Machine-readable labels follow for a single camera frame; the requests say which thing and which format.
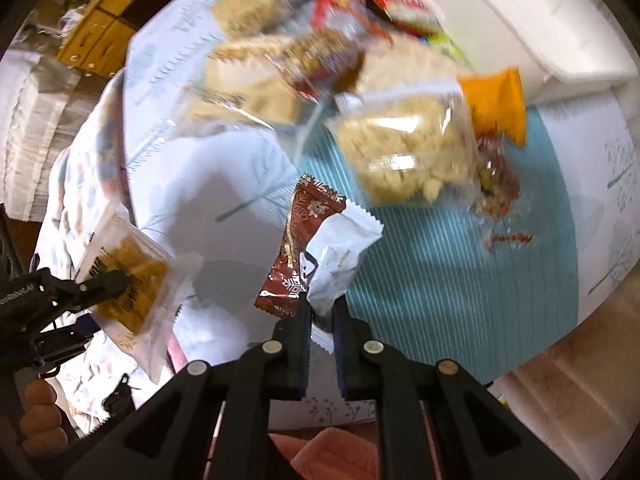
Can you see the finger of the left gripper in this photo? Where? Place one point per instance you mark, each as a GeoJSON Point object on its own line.
{"type": "Point", "coordinates": [106, 285]}

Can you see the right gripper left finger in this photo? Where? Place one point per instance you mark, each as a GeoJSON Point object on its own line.
{"type": "Point", "coordinates": [210, 422]}

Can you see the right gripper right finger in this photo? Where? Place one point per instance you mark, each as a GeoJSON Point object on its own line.
{"type": "Point", "coordinates": [434, 421]}

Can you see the large clear cracker bag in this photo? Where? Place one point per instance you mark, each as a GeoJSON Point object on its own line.
{"type": "Point", "coordinates": [140, 320]}

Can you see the white snack wrapper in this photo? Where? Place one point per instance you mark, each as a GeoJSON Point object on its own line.
{"type": "Point", "coordinates": [330, 263]}

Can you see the brown snowflake snack wrapper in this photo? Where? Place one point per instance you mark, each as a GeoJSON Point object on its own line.
{"type": "Point", "coordinates": [312, 203]}

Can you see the clear bag crumbly snack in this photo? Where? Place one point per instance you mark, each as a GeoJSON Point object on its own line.
{"type": "Point", "coordinates": [411, 145]}

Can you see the person's left hand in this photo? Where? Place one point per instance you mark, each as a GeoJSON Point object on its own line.
{"type": "Point", "coordinates": [42, 422]}

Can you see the floral pastel blanket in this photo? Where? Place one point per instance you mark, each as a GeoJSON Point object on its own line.
{"type": "Point", "coordinates": [84, 179]}

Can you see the teal white patterned tablecloth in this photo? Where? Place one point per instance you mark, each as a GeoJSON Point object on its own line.
{"type": "Point", "coordinates": [429, 286]}

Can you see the white lace cloth cover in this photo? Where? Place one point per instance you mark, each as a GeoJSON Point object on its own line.
{"type": "Point", "coordinates": [43, 105]}

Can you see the wooden desk with drawers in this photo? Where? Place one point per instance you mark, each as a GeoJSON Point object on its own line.
{"type": "Point", "coordinates": [98, 43]}

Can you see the nut snack clear packet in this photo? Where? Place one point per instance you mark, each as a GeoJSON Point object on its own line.
{"type": "Point", "coordinates": [500, 186]}

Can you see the brown cracker pack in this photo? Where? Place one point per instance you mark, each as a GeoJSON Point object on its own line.
{"type": "Point", "coordinates": [241, 82]}

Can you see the square cracker snack pack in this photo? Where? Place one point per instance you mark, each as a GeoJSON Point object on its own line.
{"type": "Point", "coordinates": [238, 19]}

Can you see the orange snack packet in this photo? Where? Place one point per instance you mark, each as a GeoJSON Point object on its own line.
{"type": "Point", "coordinates": [497, 104]}

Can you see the red white cookie packet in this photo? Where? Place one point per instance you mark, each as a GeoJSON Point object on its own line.
{"type": "Point", "coordinates": [415, 17]}

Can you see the white plastic storage bin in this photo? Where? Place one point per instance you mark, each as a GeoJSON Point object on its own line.
{"type": "Point", "coordinates": [562, 48]}

